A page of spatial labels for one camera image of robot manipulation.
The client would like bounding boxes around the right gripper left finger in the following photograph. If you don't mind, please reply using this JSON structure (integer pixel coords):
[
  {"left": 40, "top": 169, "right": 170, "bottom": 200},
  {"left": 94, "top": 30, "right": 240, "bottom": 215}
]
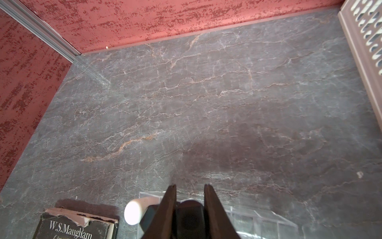
[{"left": 141, "top": 184, "right": 177, "bottom": 239}]

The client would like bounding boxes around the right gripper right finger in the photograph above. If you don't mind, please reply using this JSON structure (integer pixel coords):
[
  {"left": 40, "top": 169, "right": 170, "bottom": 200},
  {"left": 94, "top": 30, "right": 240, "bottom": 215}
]
[{"left": 204, "top": 184, "right": 240, "bottom": 239}]

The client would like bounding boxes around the white lip balm tube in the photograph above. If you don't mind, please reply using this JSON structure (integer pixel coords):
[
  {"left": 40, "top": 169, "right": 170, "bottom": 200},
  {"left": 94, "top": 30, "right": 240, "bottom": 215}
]
[{"left": 124, "top": 196, "right": 159, "bottom": 226}]

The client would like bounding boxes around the white file organizer rack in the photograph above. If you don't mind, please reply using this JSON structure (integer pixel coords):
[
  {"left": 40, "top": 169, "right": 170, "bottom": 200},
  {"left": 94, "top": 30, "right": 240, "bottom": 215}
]
[{"left": 338, "top": 0, "right": 382, "bottom": 126}]

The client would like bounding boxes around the black Maugham book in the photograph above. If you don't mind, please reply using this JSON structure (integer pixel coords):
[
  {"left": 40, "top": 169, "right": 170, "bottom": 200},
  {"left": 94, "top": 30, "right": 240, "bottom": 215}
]
[{"left": 33, "top": 208, "right": 119, "bottom": 239}]

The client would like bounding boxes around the left corner aluminium profile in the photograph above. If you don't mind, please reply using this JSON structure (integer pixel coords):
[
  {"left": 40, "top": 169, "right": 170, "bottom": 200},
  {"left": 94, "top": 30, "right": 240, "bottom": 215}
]
[{"left": 1, "top": 0, "right": 81, "bottom": 64}]

